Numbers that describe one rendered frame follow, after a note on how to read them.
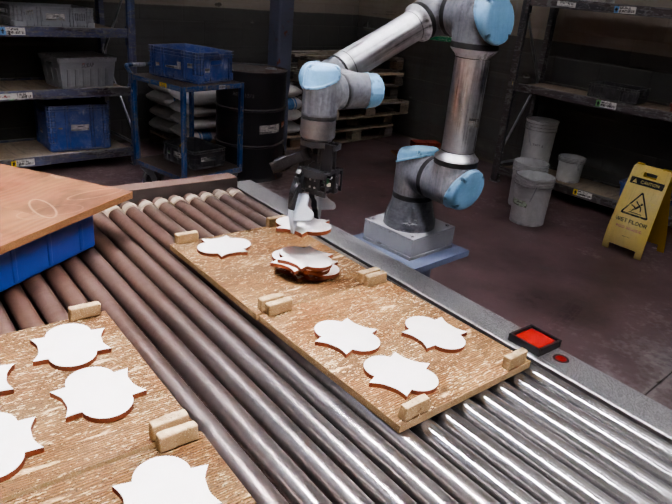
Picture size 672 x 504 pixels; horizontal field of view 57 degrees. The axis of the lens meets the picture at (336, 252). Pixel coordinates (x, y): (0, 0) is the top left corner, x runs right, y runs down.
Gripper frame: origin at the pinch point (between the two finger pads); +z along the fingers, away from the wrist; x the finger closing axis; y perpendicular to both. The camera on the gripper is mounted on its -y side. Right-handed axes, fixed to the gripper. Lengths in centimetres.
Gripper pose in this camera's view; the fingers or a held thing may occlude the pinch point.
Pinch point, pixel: (303, 223)
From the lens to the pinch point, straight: 142.9
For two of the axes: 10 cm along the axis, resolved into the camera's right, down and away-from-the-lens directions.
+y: 8.6, 2.7, -4.4
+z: -0.8, 9.2, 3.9
